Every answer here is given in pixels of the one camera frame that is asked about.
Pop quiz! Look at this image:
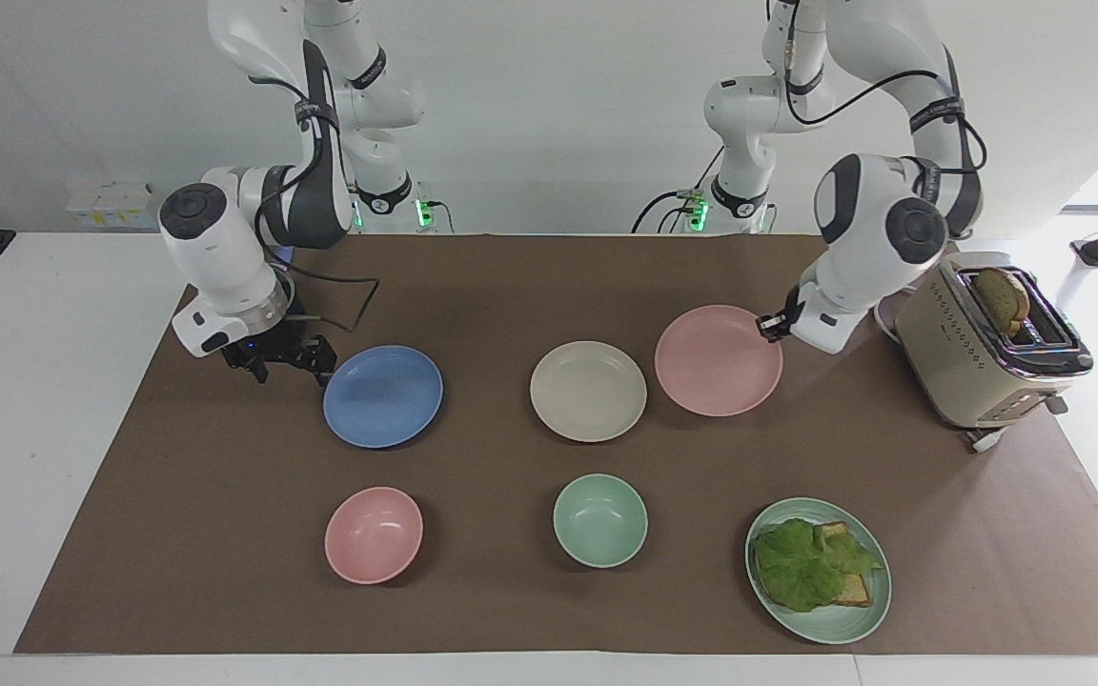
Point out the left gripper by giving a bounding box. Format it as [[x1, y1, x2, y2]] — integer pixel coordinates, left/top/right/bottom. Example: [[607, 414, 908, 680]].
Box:
[[756, 286, 806, 345]]

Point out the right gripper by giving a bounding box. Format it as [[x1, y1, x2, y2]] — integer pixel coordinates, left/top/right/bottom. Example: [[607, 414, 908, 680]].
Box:
[[222, 322, 339, 388]]

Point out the pink plate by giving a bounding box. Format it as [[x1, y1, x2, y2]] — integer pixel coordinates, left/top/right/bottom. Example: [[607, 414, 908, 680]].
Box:
[[654, 304, 784, 418]]

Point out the blue plate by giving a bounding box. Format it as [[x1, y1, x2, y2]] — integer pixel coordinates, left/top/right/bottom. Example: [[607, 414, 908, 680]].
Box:
[[322, 345, 444, 450]]

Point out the pink bowl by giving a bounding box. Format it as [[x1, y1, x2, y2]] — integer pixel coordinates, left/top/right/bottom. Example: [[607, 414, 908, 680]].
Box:
[[324, 486, 424, 585]]

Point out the beige toaster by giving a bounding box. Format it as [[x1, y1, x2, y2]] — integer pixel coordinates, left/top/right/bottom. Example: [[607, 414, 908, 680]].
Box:
[[894, 251, 1095, 432]]

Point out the beige plate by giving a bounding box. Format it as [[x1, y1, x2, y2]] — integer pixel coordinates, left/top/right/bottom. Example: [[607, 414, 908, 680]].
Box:
[[529, 340, 648, 444]]

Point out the bread slice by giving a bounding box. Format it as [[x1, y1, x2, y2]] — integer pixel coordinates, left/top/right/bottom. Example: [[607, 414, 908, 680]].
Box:
[[973, 268, 1032, 336]]

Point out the green lettuce leaf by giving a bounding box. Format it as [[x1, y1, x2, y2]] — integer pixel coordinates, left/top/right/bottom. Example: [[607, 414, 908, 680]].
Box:
[[754, 519, 885, 614]]

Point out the green bowl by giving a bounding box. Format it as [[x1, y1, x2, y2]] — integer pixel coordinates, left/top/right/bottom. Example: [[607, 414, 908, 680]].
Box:
[[552, 474, 649, 570]]

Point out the toast slice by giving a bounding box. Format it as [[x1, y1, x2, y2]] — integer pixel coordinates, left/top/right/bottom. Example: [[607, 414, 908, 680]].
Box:
[[818, 521, 875, 609]]

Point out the green plate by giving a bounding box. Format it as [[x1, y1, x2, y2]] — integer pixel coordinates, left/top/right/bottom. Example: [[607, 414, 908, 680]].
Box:
[[745, 497, 892, 645]]

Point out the black cable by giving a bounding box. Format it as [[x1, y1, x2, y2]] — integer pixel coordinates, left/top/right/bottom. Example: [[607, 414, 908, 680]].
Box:
[[783, 0, 988, 178], [632, 143, 727, 235], [268, 250, 381, 334]]

